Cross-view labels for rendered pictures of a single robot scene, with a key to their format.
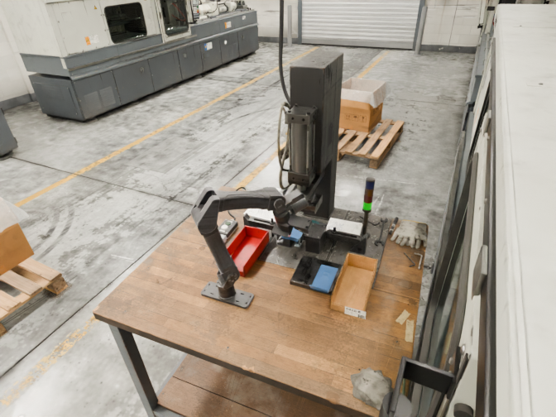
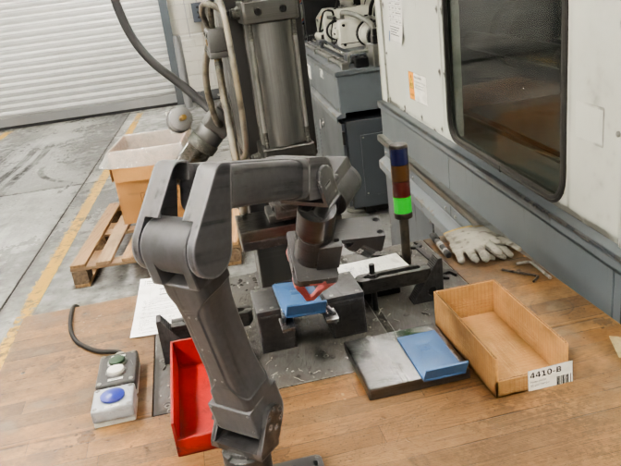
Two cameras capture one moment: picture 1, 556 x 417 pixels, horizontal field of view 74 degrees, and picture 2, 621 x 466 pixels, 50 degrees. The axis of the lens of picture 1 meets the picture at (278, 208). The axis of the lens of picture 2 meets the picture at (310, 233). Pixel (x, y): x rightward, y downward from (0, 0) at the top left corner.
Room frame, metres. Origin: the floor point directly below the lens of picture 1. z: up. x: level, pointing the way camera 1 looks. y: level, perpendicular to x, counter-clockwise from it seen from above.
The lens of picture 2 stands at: (0.33, 0.49, 1.53)
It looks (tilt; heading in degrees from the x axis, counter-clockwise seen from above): 21 degrees down; 328
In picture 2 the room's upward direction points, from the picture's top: 7 degrees counter-clockwise
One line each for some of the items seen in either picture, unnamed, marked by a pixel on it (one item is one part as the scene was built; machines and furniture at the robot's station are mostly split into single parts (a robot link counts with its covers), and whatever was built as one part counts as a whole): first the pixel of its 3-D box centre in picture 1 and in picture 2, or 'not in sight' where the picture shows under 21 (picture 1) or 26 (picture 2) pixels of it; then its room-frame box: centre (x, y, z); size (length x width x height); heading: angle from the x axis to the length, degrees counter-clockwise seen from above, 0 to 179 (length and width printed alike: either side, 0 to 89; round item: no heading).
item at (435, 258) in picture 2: (358, 242); (425, 278); (1.23, -0.34, 0.95); 0.06 x 0.03 x 0.09; 66
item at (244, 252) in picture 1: (244, 250); (210, 386); (1.23, 0.15, 0.93); 0.25 x 0.12 x 0.06; 156
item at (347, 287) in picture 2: (301, 228); (305, 293); (1.30, -0.10, 0.98); 0.20 x 0.10 x 0.01; 66
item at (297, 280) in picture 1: (316, 274); (404, 359); (1.09, -0.14, 0.91); 0.17 x 0.16 x 0.02; 66
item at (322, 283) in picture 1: (323, 276); (431, 349); (1.04, -0.17, 0.93); 0.15 x 0.07 x 0.03; 156
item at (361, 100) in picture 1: (359, 103); (158, 173); (4.70, -1.11, 0.40); 0.67 x 0.60 x 0.50; 148
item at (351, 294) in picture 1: (356, 284); (497, 334); (1.00, -0.28, 0.93); 0.25 x 0.13 x 0.08; 156
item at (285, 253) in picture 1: (312, 236); (315, 316); (1.37, -0.15, 0.88); 0.65 x 0.50 x 0.03; 66
